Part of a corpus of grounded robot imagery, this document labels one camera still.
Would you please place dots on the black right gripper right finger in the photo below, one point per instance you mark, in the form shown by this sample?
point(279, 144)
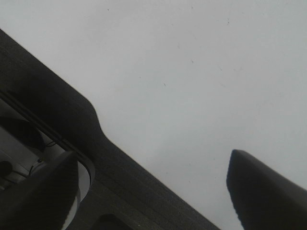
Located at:
point(262, 198)

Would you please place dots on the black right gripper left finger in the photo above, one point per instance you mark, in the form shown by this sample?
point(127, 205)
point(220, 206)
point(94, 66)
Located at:
point(42, 201)

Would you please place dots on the white microwave door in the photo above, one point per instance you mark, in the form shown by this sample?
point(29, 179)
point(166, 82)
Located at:
point(121, 186)

